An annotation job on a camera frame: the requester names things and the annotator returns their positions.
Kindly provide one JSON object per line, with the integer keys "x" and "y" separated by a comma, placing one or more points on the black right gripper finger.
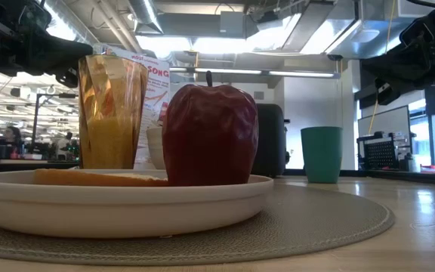
{"x": 387, "y": 92}
{"x": 387, "y": 70}

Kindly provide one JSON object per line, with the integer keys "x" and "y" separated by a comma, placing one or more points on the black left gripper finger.
{"x": 55, "y": 54}
{"x": 69, "y": 78}

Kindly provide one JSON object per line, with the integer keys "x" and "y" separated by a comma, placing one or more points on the amber glass of orange juice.
{"x": 111, "y": 143}

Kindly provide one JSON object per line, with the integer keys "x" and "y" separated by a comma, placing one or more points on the green plastic cup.
{"x": 321, "y": 155}

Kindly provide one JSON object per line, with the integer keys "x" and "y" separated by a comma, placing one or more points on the slice of toast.
{"x": 89, "y": 178}

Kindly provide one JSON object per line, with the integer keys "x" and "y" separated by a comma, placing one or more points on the white ribbed bowl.
{"x": 156, "y": 149}

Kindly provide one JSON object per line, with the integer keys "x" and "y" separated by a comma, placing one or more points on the red apple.
{"x": 210, "y": 136}

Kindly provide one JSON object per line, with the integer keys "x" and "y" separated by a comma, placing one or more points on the grey partition board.
{"x": 387, "y": 121}

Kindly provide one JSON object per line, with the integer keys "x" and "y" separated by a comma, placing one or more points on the black metal stand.
{"x": 35, "y": 117}

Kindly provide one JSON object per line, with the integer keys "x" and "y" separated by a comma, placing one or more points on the black perforated crate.
{"x": 381, "y": 153}

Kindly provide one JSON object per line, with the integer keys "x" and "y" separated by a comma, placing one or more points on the person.
{"x": 66, "y": 145}
{"x": 11, "y": 140}

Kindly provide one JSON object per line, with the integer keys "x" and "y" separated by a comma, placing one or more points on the long ceiling light strip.
{"x": 227, "y": 71}
{"x": 300, "y": 74}

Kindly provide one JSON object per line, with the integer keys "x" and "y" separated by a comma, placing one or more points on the red flat item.
{"x": 432, "y": 169}

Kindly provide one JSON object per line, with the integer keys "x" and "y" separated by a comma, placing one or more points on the black office chair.
{"x": 270, "y": 140}

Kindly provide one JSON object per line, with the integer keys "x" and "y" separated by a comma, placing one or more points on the white shallow plate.
{"x": 119, "y": 215}

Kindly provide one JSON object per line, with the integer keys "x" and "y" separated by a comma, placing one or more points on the grey round woven placemat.
{"x": 308, "y": 223}

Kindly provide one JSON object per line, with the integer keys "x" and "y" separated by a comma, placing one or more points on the grey ceiling junction box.
{"x": 232, "y": 22}

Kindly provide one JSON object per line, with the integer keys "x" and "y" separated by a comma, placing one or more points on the silver ventilation duct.
{"x": 353, "y": 38}

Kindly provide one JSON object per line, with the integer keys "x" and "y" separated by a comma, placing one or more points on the round silver duct pipe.
{"x": 145, "y": 15}

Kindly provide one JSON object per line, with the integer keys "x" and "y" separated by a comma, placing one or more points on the grey wall vent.
{"x": 260, "y": 95}

